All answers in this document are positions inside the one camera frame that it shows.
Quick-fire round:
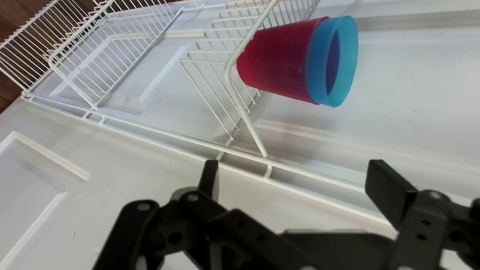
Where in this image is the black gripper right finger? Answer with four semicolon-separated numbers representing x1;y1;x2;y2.
364;159;480;270

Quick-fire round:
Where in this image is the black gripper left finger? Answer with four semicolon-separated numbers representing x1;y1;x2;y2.
91;159;320;270

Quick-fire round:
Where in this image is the blue plastic cup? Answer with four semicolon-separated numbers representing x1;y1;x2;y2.
304;15;359;109

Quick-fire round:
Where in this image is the red plastic cup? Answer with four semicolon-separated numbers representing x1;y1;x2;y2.
235;16;329;106

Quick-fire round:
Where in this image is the white panel door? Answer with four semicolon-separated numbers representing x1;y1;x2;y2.
0;0;480;270

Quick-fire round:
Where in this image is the white wire door rack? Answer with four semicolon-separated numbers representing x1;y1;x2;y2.
0;0;401;231

